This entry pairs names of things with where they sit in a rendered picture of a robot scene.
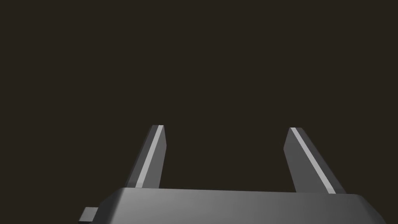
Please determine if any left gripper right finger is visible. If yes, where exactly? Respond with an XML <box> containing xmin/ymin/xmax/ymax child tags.
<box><xmin>283</xmin><ymin>127</ymin><xmax>347</xmax><ymax>195</ymax></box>

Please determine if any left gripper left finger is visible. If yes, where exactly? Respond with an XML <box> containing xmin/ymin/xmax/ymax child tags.
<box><xmin>126</xmin><ymin>124</ymin><xmax>167</xmax><ymax>189</ymax></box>

